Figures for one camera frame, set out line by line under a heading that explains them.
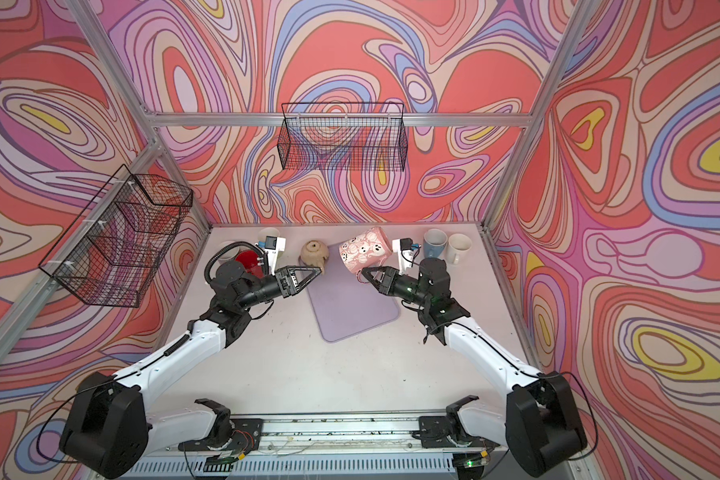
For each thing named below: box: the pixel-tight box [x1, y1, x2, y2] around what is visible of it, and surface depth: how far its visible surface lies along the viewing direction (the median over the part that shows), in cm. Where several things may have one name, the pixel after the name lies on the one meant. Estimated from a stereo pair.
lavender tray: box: [298, 242, 400, 342], surface depth 95 cm
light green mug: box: [258, 227, 280, 242], surface depth 107 cm
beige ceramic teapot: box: [298, 240, 329, 275], surface depth 103 cm
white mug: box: [446, 233, 473, 265], surface depth 103 cm
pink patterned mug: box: [339, 227, 393, 284], surface depth 73 cm
